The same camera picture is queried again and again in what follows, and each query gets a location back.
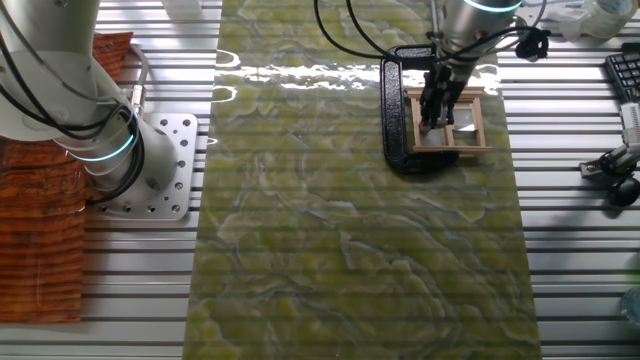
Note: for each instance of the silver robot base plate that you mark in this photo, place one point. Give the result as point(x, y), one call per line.
point(175, 200)

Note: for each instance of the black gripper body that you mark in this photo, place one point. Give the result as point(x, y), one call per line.
point(442, 85)

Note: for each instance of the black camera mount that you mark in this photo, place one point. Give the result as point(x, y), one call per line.
point(625, 192)

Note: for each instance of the silver depth camera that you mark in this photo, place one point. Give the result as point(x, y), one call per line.
point(631, 122)
point(567, 22)

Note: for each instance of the black C-clamp with silver screw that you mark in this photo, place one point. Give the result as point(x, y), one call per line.
point(392, 125)

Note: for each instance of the miniature wooden sliding window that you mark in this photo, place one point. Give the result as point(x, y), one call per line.
point(450, 149)

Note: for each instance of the clear tape roll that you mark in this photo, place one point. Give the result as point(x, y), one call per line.
point(597, 20)

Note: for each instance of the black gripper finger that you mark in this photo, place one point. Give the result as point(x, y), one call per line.
point(426, 116)
point(441, 114)

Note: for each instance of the black keyboard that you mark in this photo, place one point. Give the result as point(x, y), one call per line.
point(627, 72)

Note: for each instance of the green marble pattern mat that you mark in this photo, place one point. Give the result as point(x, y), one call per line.
point(325, 250)

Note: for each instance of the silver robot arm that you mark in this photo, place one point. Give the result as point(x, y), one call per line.
point(50, 75)

